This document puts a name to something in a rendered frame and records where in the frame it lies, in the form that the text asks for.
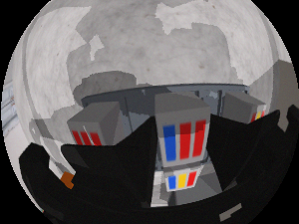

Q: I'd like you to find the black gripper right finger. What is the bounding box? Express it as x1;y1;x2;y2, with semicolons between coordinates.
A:
206;109;280;192

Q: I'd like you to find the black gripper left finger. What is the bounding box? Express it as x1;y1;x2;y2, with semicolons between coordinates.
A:
60;115;157;208

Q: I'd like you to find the grey flat panel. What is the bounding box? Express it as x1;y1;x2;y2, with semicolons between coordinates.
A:
219;59;299;221

